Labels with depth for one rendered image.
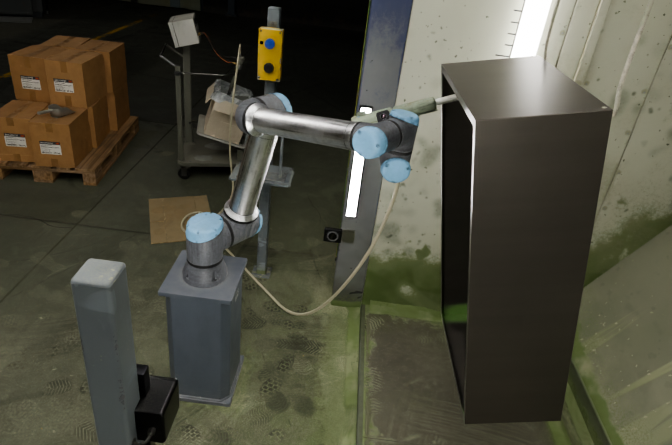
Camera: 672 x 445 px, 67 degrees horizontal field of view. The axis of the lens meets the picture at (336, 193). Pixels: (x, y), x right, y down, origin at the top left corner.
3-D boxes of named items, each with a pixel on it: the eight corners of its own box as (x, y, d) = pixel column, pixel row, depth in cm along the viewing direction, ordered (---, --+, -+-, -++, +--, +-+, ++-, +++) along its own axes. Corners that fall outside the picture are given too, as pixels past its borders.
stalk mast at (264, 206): (266, 269, 332) (281, 7, 255) (265, 275, 326) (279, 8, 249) (257, 268, 332) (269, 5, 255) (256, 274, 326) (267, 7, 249)
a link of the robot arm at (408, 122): (406, 121, 144) (398, 160, 150) (427, 113, 152) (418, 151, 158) (380, 111, 149) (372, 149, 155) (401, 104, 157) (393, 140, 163)
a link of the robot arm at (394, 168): (414, 159, 153) (408, 188, 158) (410, 142, 164) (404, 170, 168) (384, 155, 152) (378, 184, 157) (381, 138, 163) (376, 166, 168)
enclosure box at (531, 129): (515, 310, 239) (539, 55, 183) (561, 421, 187) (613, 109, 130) (440, 314, 242) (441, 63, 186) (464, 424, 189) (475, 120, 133)
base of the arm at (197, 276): (176, 284, 213) (175, 265, 208) (190, 258, 229) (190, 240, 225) (221, 290, 213) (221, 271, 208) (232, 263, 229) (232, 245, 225)
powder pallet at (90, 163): (55, 123, 499) (53, 109, 492) (139, 130, 507) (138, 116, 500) (-11, 178, 394) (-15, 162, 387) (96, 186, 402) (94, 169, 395)
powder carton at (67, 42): (62, 74, 476) (56, 35, 459) (94, 76, 480) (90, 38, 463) (46, 86, 443) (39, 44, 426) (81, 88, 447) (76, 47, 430)
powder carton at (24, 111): (20, 141, 425) (12, 99, 408) (57, 143, 428) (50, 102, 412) (-2, 160, 392) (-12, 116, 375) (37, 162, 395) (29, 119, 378)
